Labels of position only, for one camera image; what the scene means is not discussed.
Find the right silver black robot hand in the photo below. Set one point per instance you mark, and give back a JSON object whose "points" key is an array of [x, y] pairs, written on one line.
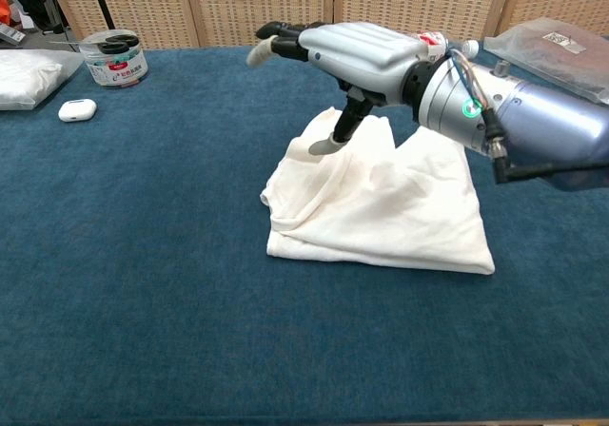
{"points": [[361, 60]]}

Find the white short-sleeve T-shirt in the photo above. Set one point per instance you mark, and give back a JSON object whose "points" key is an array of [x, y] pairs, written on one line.
{"points": [[390, 217]]}

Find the clear plastic water bottle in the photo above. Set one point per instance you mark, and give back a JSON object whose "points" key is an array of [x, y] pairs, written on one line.
{"points": [[471, 48]]}

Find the woven wooden folding screen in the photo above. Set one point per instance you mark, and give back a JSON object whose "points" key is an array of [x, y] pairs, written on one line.
{"points": [[214, 7]]}

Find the dark red garment frosted bag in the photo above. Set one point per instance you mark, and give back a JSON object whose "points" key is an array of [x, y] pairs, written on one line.
{"points": [[561, 50]]}

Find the clear round plastic jar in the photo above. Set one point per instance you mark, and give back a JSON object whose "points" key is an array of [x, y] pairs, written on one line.
{"points": [[119, 71]]}

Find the black tripod stand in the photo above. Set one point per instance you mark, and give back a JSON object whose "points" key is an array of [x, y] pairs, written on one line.
{"points": [[101, 3]]}

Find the white earbuds case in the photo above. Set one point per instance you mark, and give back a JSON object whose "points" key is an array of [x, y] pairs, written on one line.
{"points": [[76, 110]]}

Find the blue carpet table cover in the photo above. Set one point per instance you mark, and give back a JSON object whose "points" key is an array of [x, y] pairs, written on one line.
{"points": [[143, 302]]}

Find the white garment in plastic bag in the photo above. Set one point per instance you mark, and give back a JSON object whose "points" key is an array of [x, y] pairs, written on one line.
{"points": [[24, 79]]}

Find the grey printed box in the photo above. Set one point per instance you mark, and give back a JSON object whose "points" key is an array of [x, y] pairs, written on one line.
{"points": [[9, 33]]}

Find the orange object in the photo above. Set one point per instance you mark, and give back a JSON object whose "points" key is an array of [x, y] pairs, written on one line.
{"points": [[4, 10]]}

